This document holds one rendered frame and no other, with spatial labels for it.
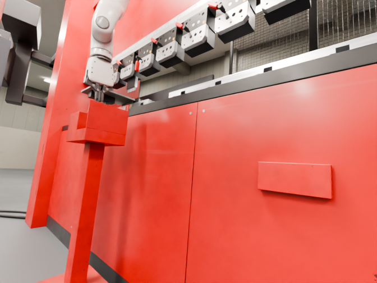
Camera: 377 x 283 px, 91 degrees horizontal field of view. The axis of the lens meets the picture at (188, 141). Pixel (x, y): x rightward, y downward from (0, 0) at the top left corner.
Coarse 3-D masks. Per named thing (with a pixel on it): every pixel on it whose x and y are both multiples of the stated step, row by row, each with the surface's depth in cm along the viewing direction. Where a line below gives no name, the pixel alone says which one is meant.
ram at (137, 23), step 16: (144, 0) 128; (160, 0) 114; (176, 0) 104; (192, 0) 95; (128, 16) 140; (144, 16) 124; (160, 16) 112; (128, 32) 136; (144, 32) 121; (160, 32) 109; (112, 64) 146
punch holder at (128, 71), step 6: (132, 54) 127; (126, 60) 131; (132, 60) 125; (126, 66) 129; (132, 66) 124; (126, 72) 128; (132, 72) 124; (138, 72) 128; (126, 78) 130; (138, 78) 129
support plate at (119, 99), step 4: (88, 88) 105; (84, 92) 112; (88, 92) 111; (108, 92) 109; (112, 92) 109; (112, 96) 115; (116, 96) 114; (120, 96) 114; (124, 96) 114; (116, 100) 122; (120, 100) 121; (124, 100) 121; (128, 100) 120; (132, 100) 119; (120, 104) 131
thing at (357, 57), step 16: (368, 48) 39; (304, 64) 46; (320, 64) 44; (336, 64) 42; (352, 64) 40; (368, 64) 38; (240, 80) 57; (256, 80) 54; (272, 80) 51; (288, 80) 48; (176, 96) 75; (192, 96) 69; (208, 96) 64; (128, 112) 97; (144, 112) 88; (64, 128) 166
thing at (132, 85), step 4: (136, 76) 126; (128, 80) 131; (132, 80) 128; (136, 80) 126; (128, 84) 130; (132, 84) 127; (136, 84) 126; (128, 88) 130; (132, 88) 128; (128, 92) 131
